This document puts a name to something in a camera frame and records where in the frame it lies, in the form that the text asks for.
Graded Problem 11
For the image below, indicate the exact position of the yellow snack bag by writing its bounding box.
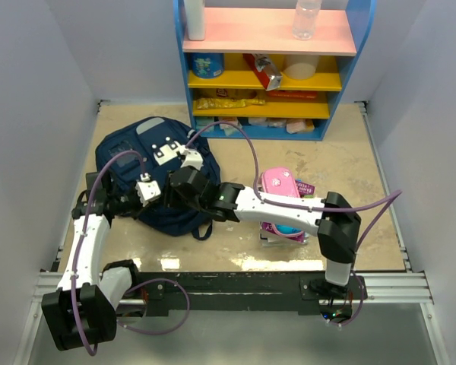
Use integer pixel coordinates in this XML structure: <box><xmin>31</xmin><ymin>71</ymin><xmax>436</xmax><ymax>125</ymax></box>
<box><xmin>195</xmin><ymin>97</ymin><xmax>266</xmax><ymax>110</ymax></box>

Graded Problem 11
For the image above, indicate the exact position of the orange flat box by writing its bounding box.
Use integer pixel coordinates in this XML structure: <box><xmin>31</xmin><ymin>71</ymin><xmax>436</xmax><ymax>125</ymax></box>
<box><xmin>266</xmin><ymin>90</ymin><xmax>318</xmax><ymax>100</ymax></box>

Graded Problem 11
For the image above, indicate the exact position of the pink blue pencil case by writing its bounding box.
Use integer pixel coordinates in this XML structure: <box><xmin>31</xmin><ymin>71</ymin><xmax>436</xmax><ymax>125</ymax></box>
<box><xmin>258</xmin><ymin>167</ymin><xmax>302</xmax><ymax>236</ymax></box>

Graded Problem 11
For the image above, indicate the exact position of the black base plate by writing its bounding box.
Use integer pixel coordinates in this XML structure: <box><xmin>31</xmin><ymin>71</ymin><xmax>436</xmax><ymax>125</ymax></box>
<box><xmin>123</xmin><ymin>271</ymin><xmax>368</xmax><ymax>316</ymax></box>

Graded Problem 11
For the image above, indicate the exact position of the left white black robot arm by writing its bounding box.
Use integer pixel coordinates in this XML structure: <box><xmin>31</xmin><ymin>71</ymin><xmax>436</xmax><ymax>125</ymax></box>
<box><xmin>41</xmin><ymin>172</ymin><xmax>161</xmax><ymax>352</ymax></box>

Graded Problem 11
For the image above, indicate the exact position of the navy blue backpack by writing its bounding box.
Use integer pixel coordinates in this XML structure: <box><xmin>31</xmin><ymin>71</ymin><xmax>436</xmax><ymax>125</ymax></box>
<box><xmin>95</xmin><ymin>116</ymin><xmax>220</xmax><ymax>241</ymax></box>

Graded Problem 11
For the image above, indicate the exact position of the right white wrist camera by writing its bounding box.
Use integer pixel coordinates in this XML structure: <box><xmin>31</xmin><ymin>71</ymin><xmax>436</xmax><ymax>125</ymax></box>
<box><xmin>177</xmin><ymin>145</ymin><xmax>204</xmax><ymax>171</ymax></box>

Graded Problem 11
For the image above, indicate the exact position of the blue shelf unit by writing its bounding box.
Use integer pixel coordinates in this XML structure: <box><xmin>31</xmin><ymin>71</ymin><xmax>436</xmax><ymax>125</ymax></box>
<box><xmin>173</xmin><ymin>1</ymin><xmax>376</xmax><ymax>141</ymax></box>

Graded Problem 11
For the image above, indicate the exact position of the green sponge pack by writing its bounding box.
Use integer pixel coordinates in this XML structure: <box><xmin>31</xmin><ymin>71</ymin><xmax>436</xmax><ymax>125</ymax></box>
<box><xmin>195</xmin><ymin>116</ymin><xmax>217</xmax><ymax>132</ymax></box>

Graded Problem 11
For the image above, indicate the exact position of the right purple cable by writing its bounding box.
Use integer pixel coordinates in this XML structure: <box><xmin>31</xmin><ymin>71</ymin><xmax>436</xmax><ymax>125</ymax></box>
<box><xmin>185</xmin><ymin>121</ymin><xmax>404</xmax><ymax>328</ymax></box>

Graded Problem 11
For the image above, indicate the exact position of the stack of books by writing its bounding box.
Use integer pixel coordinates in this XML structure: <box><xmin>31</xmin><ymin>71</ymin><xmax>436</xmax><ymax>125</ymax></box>
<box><xmin>259</xmin><ymin>179</ymin><xmax>315</xmax><ymax>247</ymax></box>

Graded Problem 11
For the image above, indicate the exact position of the orange pink sponge pack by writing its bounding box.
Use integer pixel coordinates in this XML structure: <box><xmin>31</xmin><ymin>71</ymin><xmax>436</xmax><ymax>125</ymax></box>
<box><xmin>286</xmin><ymin>118</ymin><xmax>315</xmax><ymax>134</ymax></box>

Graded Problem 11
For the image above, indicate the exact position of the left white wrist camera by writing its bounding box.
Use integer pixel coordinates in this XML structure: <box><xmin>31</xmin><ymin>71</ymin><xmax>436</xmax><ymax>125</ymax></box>
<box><xmin>135</xmin><ymin>173</ymin><xmax>161</xmax><ymax>207</ymax></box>

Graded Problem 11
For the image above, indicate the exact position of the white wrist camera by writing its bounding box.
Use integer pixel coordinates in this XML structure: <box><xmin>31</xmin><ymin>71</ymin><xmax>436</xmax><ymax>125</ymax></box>
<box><xmin>135</xmin><ymin>173</ymin><xmax>161</xmax><ymax>207</ymax></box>
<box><xmin>177</xmin><ymin>145</ymin><xmax>204</xmax><ymax>171</ymax></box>

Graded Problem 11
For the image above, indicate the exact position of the red silver snack box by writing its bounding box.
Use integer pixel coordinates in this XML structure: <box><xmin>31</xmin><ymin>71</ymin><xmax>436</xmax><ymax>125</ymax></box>
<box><xmin>242</xmin><ymin>53</ymin><xmax>283</xmax><ymax>91</ymax></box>

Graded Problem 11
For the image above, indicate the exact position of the clear plastic water bottle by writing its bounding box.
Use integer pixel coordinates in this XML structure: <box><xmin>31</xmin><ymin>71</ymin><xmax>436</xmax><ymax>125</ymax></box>
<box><xmin>292</xmin><ymin>0</ymin><xmax>322</xmax><ymax>40</ymax></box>

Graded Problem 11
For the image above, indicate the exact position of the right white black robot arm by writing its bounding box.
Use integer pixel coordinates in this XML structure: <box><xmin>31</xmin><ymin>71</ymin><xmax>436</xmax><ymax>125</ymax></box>
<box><xmin>164</xmin><ymin>167</ymin><xmax>361</xmax><ymax>299</ymax></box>

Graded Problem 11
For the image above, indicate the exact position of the white cylinder bottle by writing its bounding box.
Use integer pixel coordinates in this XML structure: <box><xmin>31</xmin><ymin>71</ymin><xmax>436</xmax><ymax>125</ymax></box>
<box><xmin>184</xmin><ymin>0</ymin><xmax>206</xmax><ymax>41</ymax></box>

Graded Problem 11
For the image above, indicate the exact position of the blue round can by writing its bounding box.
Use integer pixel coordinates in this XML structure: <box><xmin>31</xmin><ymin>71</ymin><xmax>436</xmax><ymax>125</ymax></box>
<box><xmin>191</xmin><ymin>52</ymin><xmax>224</xmax><ymax>79</ymax></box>

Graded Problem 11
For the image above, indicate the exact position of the aluminium frame rail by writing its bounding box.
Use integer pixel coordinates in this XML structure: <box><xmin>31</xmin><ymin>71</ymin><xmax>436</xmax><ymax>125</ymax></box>
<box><xmin>356</xmin><ymin>271</ymin><xmax>435</xmax><ymax>305</ymax></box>

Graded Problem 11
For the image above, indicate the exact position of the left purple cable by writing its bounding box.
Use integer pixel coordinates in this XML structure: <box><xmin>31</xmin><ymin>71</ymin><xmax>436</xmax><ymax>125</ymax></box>
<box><xmin>70</xmin><ymin>149</ymin><xmax>191</xmax><ymax>357</ymax></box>

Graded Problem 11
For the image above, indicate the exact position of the purple cable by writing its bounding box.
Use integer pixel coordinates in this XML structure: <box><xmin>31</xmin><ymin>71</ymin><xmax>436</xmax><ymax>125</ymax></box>
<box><xmin>185</xmin><ymin>121</ymin><xmax>404</xmax><ymax>328</ymax></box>
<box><xmin>70</xmin><ymin>149</ymin><xmax>191</xmax><ymax>357</ymax></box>

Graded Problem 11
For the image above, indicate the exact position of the white plastic tub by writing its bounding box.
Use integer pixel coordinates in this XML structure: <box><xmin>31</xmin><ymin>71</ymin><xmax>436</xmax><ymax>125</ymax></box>
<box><xmin>283</xmin><ymin>54</ymin><xmax>319</xmax><ymax>80</ymax></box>

